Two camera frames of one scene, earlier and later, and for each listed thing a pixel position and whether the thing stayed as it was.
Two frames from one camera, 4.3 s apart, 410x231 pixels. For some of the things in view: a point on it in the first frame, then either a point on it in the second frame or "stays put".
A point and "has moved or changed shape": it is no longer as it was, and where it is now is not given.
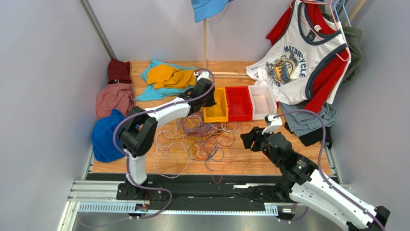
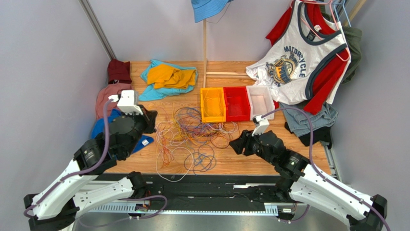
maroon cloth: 119,72 stays put
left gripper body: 209,100 → 144,123
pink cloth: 117,96 stays put
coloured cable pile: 187,139 has moved or changed shape
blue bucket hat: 203,9 stays put
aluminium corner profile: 91,16 stays put
